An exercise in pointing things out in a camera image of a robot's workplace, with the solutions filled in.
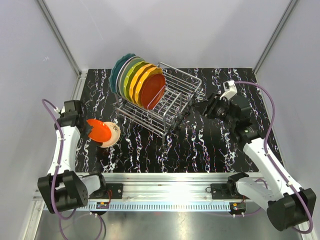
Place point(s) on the orange round plastic plate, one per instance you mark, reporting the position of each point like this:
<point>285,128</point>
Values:
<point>152,91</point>

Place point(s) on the left small circuit board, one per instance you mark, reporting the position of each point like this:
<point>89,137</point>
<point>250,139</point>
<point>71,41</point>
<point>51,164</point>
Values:
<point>102,205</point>

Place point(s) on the silver wire dish rack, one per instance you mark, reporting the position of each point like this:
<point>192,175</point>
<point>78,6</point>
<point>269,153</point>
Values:
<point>180,92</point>

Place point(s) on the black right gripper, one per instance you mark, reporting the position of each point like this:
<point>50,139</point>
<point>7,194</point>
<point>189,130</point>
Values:
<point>214,102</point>

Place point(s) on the teal scalloped plate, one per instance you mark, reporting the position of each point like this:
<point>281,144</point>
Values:
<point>115,71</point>

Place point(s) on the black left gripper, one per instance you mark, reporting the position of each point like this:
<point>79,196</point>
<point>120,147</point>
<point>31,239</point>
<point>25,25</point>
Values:
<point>87,130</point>

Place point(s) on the cream plate black motif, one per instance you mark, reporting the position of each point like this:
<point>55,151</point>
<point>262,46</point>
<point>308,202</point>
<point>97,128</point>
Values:
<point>115,135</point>

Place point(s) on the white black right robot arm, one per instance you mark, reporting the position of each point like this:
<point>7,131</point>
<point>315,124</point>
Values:
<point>286,203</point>

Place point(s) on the lime green dotted plate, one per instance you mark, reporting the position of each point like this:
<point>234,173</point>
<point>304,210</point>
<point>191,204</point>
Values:
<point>129,76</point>

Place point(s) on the aluminium front mounting rail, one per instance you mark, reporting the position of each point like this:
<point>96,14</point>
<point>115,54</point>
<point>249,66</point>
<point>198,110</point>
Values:
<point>157,192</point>

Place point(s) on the white plate green rim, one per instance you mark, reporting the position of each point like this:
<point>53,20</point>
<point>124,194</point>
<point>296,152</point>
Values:
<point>118,77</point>

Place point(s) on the small circuit board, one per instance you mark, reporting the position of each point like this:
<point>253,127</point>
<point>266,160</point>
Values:
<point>102,205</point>
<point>239,206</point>

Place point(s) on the orange dotted scalloped plate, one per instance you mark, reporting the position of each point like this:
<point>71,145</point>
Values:
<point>136,78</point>

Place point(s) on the right small circuit board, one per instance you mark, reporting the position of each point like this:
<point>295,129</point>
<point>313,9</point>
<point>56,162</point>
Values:
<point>239,206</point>

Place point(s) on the aluminium frame rail left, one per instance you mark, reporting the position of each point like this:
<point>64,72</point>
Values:
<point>81,75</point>

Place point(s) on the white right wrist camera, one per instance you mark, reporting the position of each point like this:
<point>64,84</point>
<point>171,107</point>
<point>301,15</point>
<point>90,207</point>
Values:
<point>230,90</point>

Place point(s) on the bright orange small plate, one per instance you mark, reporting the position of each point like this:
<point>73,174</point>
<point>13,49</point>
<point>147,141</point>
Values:
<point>100,132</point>

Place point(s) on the aluminium frame post right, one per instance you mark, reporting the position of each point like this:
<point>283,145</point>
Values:
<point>276,33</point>

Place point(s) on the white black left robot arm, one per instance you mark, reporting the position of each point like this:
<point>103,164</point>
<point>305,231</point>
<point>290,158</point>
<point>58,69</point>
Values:
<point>61,188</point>

